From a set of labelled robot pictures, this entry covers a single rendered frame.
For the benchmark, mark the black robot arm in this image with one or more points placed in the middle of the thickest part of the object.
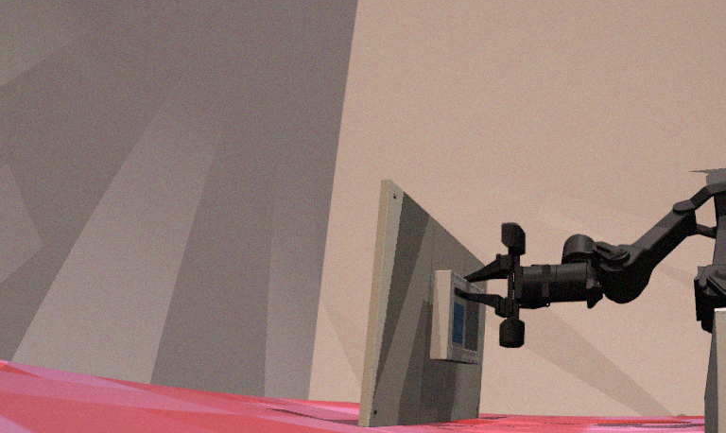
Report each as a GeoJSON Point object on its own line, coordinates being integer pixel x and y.
{"type": "Point", "coordinates": [590, 269]}

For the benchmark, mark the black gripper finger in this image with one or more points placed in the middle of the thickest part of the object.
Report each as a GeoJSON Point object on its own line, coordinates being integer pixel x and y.
{"type": "Point", "coordinates": [492, 300]}
{"type": "Point", "coordinates": [491, 271]}

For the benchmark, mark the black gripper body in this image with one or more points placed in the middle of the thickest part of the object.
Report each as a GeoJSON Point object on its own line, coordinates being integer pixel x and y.
{"type": "Point", "coordinates": [531, 285]}

